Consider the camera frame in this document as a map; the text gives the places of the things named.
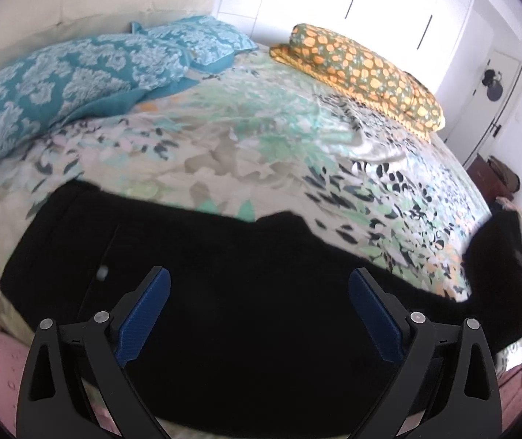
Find floral bed sheet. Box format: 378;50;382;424
0;46;522;439

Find black hat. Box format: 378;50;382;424
482;68;504;102

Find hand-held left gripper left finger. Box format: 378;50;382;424
15;265;171;439

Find olive folded clothes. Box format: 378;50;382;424
488;155;522;194

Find orange green patterned pillow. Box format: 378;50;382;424
269;23;446;141

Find black pants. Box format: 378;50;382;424
0;180;522;438

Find brown nightstand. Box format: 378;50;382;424
466;154;509;204

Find white door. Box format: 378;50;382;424
461;49;522;171

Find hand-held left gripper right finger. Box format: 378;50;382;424
349;267;503;439

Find blue floral pillow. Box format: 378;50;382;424
130;15;260;75
0;34;198;175

